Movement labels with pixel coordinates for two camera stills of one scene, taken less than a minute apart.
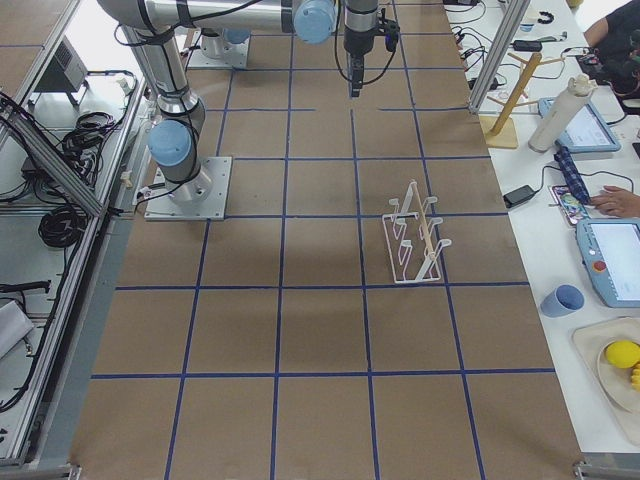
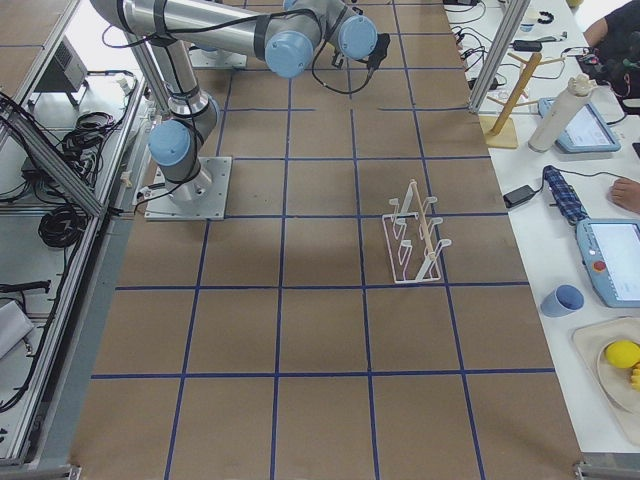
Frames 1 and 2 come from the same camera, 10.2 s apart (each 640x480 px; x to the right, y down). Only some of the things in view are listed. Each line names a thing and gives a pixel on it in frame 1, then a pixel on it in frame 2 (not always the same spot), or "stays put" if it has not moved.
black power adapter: x=521 y=194 stays put
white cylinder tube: x=579 y=88 stays put
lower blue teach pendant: x=610 y=251 stays put
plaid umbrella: x=570 y=174 -> x=565 y=196
